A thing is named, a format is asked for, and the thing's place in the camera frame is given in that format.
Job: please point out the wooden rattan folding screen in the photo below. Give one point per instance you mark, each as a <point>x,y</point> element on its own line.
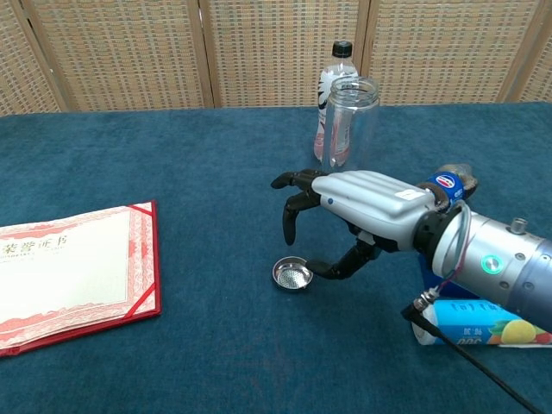
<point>129,52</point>

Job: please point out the clear glass jar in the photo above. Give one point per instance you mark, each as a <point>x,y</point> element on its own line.
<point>353,138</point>

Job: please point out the blue toy building block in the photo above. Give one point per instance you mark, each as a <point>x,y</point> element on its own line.
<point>428,278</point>

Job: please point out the clear water bottle black cap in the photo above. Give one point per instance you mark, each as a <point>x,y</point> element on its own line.
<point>343,69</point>

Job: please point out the small cola bottle blue cap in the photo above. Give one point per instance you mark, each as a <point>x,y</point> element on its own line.
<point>446,180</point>

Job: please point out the blue tablet tube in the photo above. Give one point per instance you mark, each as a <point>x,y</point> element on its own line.
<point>466,328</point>

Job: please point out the teal tablecloth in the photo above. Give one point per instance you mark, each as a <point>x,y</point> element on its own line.
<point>215,172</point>

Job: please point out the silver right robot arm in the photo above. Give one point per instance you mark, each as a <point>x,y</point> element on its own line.
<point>509,267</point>

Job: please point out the white certificate paper red border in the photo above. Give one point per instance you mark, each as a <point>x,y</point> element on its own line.
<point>64,276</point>

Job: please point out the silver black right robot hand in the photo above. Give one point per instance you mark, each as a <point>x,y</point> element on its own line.
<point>371,198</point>

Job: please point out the red certificate folder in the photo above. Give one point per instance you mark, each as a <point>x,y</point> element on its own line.
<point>157,276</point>

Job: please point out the round metal strainer lid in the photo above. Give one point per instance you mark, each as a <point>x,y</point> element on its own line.
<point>291,278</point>

